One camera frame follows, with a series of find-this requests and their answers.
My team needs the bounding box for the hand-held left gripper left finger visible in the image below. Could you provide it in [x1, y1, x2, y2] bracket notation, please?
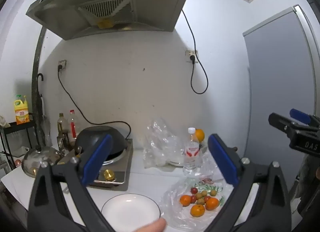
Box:
[27, 134, 115, 232]

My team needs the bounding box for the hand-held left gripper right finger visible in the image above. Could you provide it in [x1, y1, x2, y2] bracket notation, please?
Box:
[204, 133, 292, 232]

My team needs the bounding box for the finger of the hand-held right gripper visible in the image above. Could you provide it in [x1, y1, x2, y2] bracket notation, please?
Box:
[269, 113, 320, 137]
[290, 109, 320, 126]

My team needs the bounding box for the tangerine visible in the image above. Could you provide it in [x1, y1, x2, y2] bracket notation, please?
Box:
[179, 194, 192, 207]
[190, 204, 206, 218]
[205, 197, 220, 211]

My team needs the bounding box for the white plate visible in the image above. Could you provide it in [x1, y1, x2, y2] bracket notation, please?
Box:
[101, 193, 161, 232]

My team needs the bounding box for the green printed plastic bag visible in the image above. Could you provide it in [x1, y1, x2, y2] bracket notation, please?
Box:
[161, 172, 235, 231]

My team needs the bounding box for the clear plastic bag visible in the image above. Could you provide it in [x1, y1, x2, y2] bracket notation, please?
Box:
[143, 118, 186, 169]
[197, 147, 225, 185]

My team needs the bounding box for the brass stove knob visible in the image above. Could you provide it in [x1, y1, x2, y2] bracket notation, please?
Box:
[103, 169, 116, 181]

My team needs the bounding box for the black wok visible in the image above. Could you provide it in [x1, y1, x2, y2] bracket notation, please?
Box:
[74, 125, 129, 163]

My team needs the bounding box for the stainless steel gas stove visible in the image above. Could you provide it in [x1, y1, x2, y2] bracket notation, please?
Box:
[57, 138, 134, 191]

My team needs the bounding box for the clear water bottle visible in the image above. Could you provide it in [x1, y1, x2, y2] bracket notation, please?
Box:
[183, 127, 200, 175]

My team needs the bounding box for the large orange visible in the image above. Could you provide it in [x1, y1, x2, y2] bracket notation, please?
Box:
[195, 129, 206, 143]

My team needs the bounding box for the red capped sauce bottle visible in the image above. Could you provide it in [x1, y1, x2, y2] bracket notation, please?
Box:
[68, 110, 78, 139]

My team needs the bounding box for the grey refrigerator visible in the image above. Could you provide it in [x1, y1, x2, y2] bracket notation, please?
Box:
[242, 4, 320, 197]

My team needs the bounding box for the cooking oil bottle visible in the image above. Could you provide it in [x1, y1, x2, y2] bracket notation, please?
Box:
[57, 113, 68, 145]

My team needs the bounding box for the steel pot lid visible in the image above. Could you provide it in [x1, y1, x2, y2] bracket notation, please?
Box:
[21, 145, 62, 178]

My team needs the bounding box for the black umbrella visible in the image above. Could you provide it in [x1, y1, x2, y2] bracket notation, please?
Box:
[35, 73, 52, 147]

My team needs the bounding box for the yellow detergent bottle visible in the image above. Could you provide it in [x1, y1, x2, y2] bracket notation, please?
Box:
[14, 95, 31, 125]

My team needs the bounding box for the black wire rack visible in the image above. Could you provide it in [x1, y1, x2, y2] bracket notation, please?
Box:
[0, 119, 38, 174]

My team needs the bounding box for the black stove power cord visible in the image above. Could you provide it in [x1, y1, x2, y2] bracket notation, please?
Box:
[58, 65, 132, 140]

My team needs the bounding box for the black range hood cord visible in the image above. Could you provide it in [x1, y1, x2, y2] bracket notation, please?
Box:
[181, 9, 208, 95]

